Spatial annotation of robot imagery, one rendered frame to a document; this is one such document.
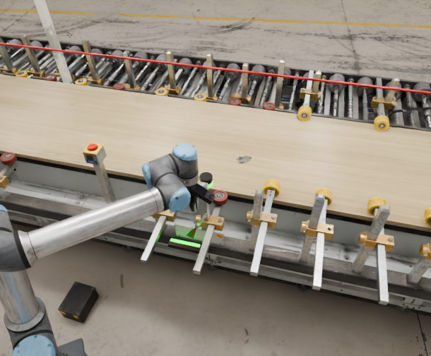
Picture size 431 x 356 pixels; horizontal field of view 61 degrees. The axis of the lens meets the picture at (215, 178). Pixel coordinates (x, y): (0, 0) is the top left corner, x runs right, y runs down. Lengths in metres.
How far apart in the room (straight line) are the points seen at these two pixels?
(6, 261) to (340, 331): 1.96
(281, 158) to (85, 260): 1.61
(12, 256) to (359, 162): 1.70
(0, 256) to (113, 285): 1.58
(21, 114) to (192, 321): 1.74
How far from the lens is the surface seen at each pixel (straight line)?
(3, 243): 1.20
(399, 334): 2.68
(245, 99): 2.59
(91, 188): 2.35
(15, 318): 1.67
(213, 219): 1.80
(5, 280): 1.46
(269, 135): 2.22
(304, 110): 2.32
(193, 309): 2.52
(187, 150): 1.39
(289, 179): 1.96
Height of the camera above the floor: 2.29
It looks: 46 degrees down
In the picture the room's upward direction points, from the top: 2 degrees counter-clockwise
